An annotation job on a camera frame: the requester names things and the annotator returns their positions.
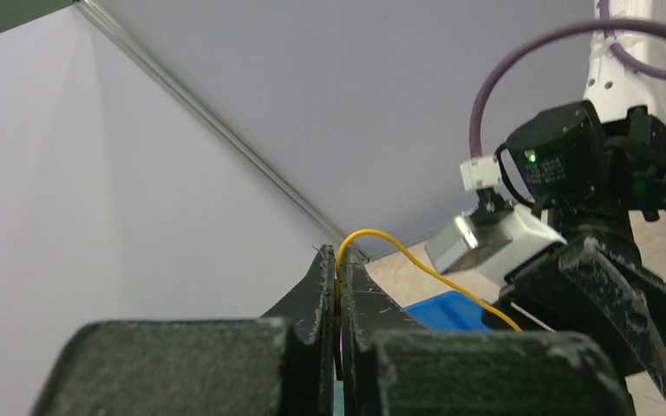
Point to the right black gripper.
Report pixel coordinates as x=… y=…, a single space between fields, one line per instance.
x=599 y=289

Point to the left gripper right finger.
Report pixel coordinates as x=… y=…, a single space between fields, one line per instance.
x=393 y=365

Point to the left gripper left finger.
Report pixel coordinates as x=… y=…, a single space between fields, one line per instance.
x=280 y=363

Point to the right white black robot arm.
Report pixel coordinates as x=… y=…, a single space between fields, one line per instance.
x=590 y=163

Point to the blue three-compartment plastic bin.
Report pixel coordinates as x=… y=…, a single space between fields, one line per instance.
x=449 y=311

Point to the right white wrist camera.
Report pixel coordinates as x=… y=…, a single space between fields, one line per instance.
x=495 y=244

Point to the right aluminium frame post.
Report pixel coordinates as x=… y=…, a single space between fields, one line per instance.
x=139 y=53

